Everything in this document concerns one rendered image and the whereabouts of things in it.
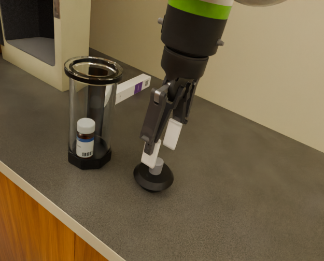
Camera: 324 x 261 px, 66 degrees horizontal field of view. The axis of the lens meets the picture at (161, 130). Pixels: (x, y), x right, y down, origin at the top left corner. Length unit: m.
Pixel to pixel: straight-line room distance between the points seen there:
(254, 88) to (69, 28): 0.65
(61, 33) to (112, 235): 0.57
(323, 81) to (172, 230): 0.68
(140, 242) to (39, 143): 0.34
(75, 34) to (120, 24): 0.40
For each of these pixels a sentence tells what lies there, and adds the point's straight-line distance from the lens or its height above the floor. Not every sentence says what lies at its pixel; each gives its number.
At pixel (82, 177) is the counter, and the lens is 0.58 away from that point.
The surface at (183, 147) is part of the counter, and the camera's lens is 0.71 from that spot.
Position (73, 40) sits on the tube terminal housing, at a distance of 0.85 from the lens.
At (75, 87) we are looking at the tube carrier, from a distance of 0.49.
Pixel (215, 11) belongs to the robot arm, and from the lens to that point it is 0.38.
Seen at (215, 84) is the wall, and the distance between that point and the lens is 1.02.
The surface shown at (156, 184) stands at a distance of 0.54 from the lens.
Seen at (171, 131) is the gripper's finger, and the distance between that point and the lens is 0.54.
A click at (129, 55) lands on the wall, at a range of 1.21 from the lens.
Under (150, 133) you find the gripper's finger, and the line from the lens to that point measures 0.42.
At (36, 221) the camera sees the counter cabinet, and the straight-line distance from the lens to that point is 0.76.
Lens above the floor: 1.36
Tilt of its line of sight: 34 degrees down
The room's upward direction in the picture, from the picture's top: 14 degrees clockwise
